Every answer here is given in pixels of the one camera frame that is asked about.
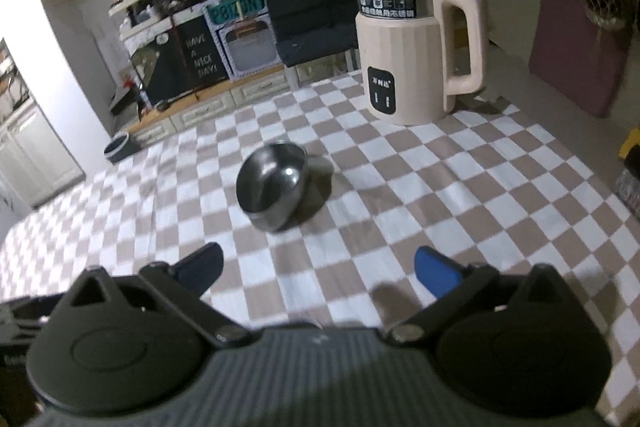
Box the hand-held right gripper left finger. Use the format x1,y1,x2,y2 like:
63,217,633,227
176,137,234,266
65,242,253,349

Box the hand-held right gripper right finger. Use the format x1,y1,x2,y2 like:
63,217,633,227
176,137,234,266
380,246,576,348

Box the round steel bowl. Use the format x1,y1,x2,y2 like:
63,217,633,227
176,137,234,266
236,143,311,233

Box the checkered tablecloth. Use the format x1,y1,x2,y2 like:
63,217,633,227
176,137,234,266
0,70,640,427

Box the dark trash bin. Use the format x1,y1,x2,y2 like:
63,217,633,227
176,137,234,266
103,132,132,164

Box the wooden platform with drawers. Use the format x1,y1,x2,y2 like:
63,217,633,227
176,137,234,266
122,66,297,144

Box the white kitchen cabinets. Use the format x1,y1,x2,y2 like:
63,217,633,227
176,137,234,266
0,100,86,208

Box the black chalkboard sign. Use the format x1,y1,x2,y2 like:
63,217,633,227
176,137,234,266
172,14,232,94

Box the cream electric kettle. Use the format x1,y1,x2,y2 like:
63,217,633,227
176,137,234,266
354,0,485,126

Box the patterned box with teal label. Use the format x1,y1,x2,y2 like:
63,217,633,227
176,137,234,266
202,0,282,83

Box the purple cushion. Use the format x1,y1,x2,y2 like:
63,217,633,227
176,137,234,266
528,0,629,118

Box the dark blue sofa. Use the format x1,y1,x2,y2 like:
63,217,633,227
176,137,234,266
262,0,362,69

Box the white storage shelf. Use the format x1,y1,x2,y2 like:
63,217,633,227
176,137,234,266
109,0,173,40

